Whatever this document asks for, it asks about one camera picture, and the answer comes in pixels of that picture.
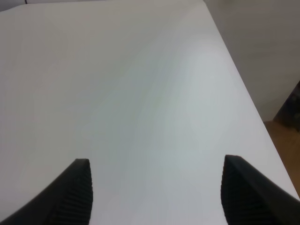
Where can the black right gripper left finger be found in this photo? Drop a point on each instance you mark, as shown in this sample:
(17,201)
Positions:
(67,200)

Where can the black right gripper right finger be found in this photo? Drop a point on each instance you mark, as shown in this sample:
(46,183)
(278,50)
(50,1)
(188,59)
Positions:
(250,198)

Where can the dark object beside table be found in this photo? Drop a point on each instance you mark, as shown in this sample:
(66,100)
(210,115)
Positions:
(289,114)

